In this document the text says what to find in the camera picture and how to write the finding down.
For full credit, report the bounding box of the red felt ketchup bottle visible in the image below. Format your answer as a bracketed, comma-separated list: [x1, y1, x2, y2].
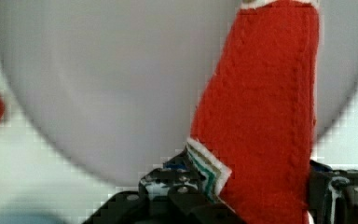
[186, 0, 319, 224]

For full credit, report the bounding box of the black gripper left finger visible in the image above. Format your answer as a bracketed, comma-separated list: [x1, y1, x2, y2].
[82, 150, 246, 224]

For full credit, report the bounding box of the grey round plate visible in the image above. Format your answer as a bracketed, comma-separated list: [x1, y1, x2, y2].
[0, 0, 358, 186]

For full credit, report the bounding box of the blue round cup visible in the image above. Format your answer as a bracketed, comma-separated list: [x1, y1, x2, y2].
[0, 211, 68, 224]

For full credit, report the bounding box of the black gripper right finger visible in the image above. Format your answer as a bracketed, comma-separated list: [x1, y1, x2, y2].
[309, 161, 358, 224]

